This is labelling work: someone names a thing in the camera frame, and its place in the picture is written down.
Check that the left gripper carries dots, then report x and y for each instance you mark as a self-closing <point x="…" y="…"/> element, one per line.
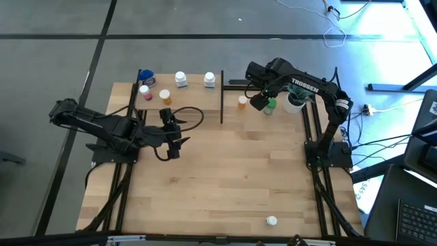
<point x="160" y="135"/>

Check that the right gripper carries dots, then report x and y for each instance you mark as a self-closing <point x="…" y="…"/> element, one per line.
<point x="264" y="77"/>

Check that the green cap supplement bottle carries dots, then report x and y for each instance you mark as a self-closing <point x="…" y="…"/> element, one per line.
<point x="273" y="102"/>

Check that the small orange pill bottle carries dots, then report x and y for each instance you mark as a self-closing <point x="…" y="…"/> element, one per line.
<point x="242" y="100"/>

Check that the pink bottle white cap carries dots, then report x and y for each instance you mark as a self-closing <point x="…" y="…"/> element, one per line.
<point x="144" y="89"/>

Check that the white bottle blue label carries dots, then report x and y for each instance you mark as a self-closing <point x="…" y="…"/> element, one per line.
<point x="180" y="76"/>
<point x="209" y="76"/>

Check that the blue cap antacid bottle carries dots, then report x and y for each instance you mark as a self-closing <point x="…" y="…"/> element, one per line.
<point x="147" y="74"/>

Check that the small white bottle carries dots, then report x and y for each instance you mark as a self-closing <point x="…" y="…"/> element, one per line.
<point x="271" y="220"/>

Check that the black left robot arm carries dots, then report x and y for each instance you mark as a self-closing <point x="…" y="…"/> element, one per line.
<point x="95" y="124"/>

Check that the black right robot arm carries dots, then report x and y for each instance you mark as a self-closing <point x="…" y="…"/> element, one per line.
<point x="307" y="87"/>

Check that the snake plant in white pot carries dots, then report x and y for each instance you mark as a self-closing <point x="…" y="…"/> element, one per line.
<point x="292" y="106"/>

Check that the black floor stand bar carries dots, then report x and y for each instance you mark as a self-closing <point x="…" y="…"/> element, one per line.
<point x="385" y="87"/>

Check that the black diagonal bar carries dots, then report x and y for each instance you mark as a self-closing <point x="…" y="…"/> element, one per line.
<point x="375" y="169"/>

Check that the white printed paper sheet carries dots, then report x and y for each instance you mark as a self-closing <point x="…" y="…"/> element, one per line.
<point x="368" y="194"/>

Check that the dark grey floor object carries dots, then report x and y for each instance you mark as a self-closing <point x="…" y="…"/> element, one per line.
<point x="10" y="158"/>

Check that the dark grey open laptop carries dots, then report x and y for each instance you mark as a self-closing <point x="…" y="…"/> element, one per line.
<point x="423" y="150"/>

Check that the black laptop with keyboard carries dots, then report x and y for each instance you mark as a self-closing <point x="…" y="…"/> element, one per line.
<point x="385" y="212"/>

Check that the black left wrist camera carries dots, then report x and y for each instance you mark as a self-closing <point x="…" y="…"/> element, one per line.
<point x="173" y="152"/>

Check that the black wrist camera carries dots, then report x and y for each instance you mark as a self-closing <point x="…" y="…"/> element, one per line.
<point x="173" y="152"/>
<point x="259" y="102"/>

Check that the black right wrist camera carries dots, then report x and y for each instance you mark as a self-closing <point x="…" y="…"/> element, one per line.
<point x="259" y="102"/>

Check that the black frame crossbar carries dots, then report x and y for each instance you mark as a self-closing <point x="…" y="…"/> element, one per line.
<point x="235" y="82"/>

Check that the wooden shelf black frame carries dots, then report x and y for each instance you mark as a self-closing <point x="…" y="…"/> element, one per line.
<point x="194" y="100"/>

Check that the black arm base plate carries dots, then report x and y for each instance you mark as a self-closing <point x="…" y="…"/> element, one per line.
<point x="341" y="160"/>
<point x="102" y="158"/>

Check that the black side frame rails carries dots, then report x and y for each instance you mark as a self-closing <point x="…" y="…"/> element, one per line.
<point x="124" y="198"/>
<point x="321" y="212"/>

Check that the silver metal bracket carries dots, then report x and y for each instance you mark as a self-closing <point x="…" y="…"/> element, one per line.
<point x="126" y="238"/>
<point x="321" y="242"/>

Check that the black table frame bar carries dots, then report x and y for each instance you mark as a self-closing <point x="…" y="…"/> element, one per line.
<point x="51" y="241"/>

